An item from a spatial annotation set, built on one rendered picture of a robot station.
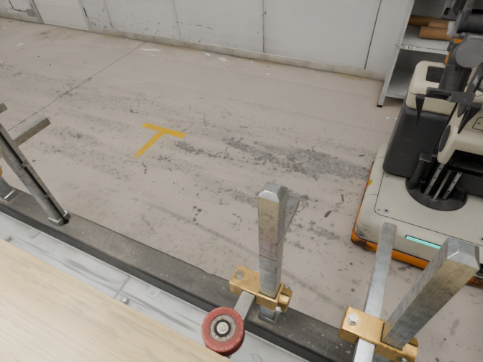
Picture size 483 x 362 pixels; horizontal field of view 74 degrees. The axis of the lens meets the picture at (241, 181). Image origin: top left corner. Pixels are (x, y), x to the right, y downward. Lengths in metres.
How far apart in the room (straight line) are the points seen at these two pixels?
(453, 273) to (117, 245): 0.86
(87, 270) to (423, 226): 1.40
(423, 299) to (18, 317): 0.73
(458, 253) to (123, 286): 0.88
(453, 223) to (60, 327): 1.57
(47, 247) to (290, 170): 1.49
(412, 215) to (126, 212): 1.59
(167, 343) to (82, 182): 1.88
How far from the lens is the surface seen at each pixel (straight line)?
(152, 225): 1.98
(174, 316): 0.99
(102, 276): 1.12
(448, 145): 1.35
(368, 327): 0.72
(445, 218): 1.77
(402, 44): 2.68
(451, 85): 0.94
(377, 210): 1.67
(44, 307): 0.79
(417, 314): 0.60
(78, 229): 1.15
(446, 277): 0.50
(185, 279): 0.93
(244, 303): 0.74
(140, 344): 0.68
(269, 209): 0.48
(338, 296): 1.70
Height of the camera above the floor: 1.51
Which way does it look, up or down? 46 degrees down
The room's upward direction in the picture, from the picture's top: 4 degrees counter-clockwise
